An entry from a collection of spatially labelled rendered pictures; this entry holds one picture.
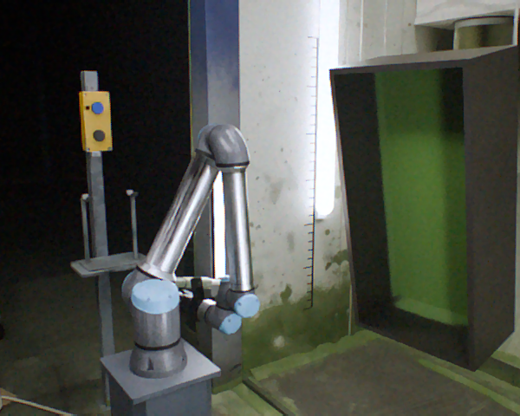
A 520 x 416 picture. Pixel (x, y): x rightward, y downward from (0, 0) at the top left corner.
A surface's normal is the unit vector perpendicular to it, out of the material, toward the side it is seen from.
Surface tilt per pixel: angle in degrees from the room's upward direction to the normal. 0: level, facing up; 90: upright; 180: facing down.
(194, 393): 90
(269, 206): 90
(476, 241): 90
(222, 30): 90
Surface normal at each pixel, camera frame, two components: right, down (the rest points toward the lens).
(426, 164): -0.75, 0.33
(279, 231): 0.57, 0.17
